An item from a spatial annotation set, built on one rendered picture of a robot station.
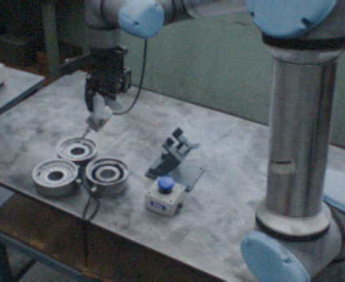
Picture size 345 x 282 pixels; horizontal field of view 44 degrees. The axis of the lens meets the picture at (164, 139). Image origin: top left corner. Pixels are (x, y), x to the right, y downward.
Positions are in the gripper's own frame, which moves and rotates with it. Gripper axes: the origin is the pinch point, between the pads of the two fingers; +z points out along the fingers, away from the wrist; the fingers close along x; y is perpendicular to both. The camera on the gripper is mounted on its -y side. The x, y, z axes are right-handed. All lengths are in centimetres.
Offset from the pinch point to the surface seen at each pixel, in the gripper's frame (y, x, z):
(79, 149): -5.7, -1.4, 11.3
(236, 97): -3, 154, 70
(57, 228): -10.9, -7.9, 38.1
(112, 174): 6.7, -5.0, 11.9
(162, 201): 23.3, -10.5, 8.9
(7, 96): -60, 27, 25
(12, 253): -55, 9, 93
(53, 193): -1.0, -18.4, 11.2
